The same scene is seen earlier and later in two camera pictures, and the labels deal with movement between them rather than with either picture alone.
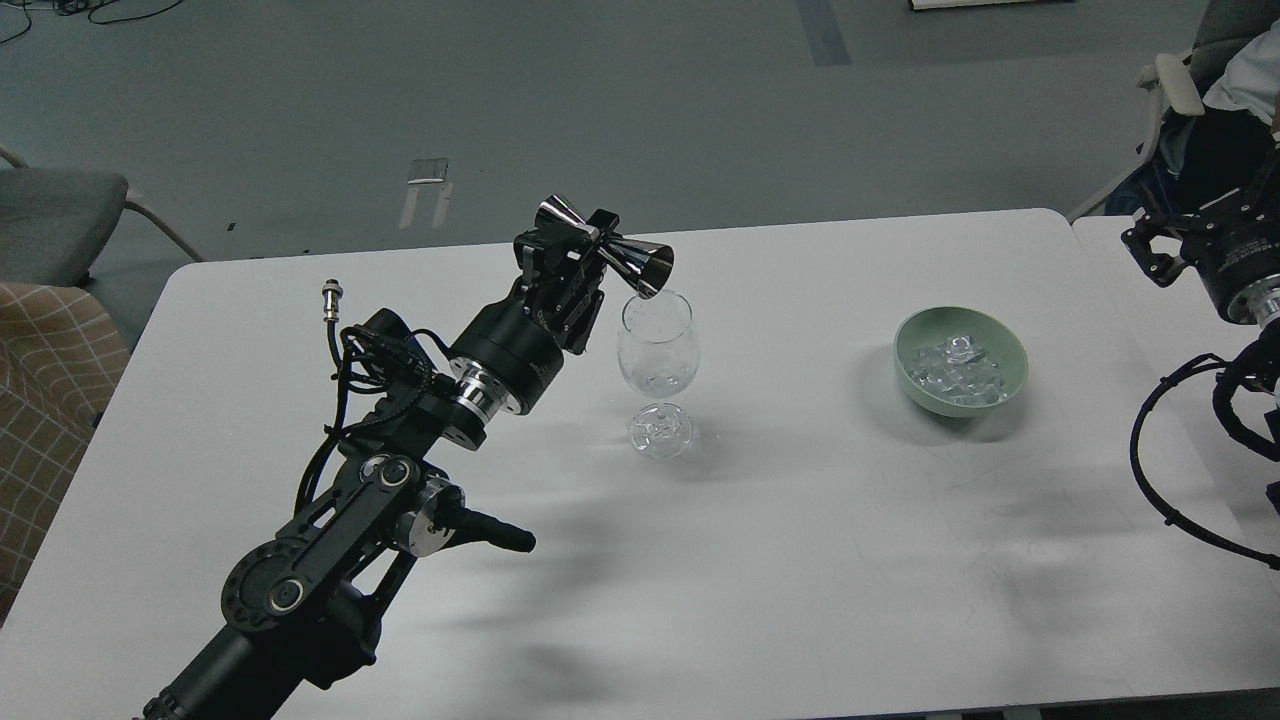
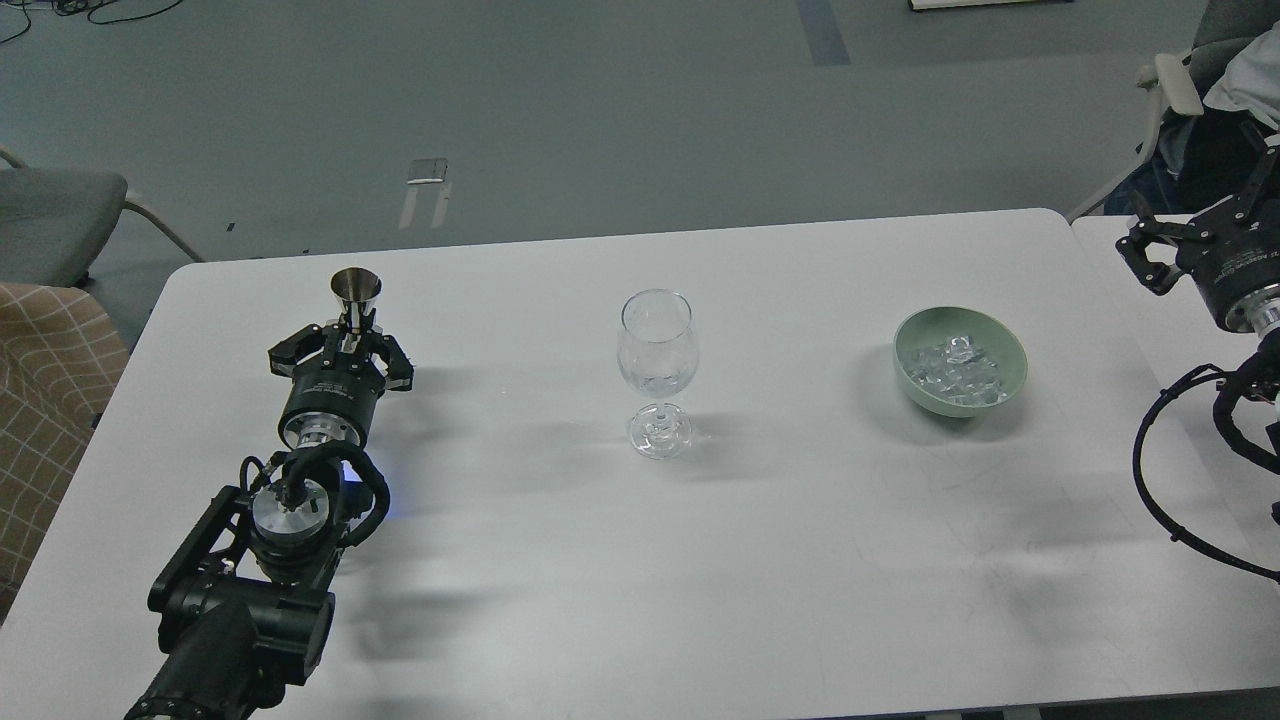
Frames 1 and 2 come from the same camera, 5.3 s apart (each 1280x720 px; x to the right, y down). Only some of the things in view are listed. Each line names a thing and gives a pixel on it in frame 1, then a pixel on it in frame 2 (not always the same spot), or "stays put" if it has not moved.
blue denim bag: [1147, 189] stays put
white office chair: [1181, 85] stays put
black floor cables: [71, 7] stays put
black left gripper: [505, 358] to [333, 392]
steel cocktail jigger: [647, 268] to [355, 287]
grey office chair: [54, 221] stays put
